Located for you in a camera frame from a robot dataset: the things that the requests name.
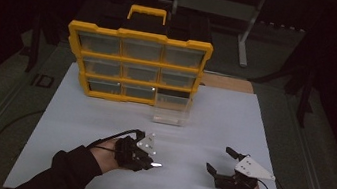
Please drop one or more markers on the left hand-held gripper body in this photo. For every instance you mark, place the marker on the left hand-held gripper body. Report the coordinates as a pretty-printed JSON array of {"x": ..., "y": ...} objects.
[{"x": 130, "y": 153}]

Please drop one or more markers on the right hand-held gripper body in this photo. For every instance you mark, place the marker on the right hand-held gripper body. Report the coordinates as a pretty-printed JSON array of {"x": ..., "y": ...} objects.
[{"x": 251, "y": 169}]

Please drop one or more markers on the clear plastic drawer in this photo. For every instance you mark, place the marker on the clear plastic drawer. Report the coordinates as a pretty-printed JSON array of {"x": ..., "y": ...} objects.
[{"x": 171, "y": 108}]

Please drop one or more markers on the yellow drawer organizer cabinet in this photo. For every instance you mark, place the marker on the yellow drawer organizer cabinet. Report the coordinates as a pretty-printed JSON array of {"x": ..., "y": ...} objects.
[{"x": 141, "y": 61}]

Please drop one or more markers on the person's left hand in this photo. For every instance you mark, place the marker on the person's left hand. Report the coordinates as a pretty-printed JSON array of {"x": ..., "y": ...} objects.
[{"x": 104, "y": 158}]

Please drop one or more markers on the wooden board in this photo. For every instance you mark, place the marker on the wooden board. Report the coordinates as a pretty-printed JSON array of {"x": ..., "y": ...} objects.
[{"x": 225, "y": 83}]

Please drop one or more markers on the black tripod stand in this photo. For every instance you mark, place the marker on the black tripod stand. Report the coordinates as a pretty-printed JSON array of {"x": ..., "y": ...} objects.
[
  {"x": 304, "y": 94},
  {"x": 34, "y": 44}
]

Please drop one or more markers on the grid of clear drawers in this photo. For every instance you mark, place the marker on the grid of clear drawers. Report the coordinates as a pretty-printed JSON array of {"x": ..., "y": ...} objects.
[{"x": 100, "y": 44}]

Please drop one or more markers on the dark power strip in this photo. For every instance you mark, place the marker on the dark power strip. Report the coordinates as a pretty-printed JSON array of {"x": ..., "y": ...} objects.
[{"x": 282, "y": 26}]

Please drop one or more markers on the grey metal stand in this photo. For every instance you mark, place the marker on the grey metal stand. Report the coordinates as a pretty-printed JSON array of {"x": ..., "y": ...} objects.
[{"x": 216, "y": 5}]

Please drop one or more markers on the black floor socket frame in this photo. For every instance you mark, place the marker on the black floor socket frame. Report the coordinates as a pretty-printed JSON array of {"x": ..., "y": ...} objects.
[{"x": 43, "y": 81}]

